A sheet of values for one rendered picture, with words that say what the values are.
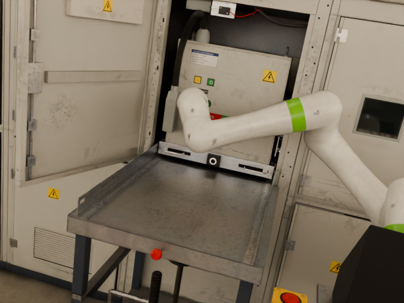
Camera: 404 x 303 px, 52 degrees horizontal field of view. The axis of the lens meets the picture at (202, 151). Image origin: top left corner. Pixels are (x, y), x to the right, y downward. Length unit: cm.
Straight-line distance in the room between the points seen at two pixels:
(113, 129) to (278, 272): 99
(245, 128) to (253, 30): 123
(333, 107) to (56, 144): 99
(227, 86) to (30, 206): 119
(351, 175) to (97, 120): 99
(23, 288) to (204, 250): 143
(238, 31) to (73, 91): 124
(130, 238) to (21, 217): 117
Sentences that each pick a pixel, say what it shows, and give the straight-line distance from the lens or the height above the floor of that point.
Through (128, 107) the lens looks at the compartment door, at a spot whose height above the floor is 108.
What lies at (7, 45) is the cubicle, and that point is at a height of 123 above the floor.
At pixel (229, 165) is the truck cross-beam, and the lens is 187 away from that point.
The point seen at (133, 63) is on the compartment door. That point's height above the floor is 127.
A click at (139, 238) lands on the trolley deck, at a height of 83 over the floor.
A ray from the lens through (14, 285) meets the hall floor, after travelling 251.
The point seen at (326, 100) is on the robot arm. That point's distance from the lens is 140.
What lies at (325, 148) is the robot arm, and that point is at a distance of 151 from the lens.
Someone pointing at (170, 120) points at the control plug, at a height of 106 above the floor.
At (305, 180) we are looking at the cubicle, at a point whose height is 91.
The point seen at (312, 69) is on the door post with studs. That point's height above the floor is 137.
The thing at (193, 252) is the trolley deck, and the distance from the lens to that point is 124.
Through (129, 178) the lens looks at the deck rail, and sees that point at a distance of 166.
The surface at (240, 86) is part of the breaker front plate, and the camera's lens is 180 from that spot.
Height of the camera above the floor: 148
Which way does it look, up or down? 17 degrees down
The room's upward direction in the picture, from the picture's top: 9 degrees clockwise
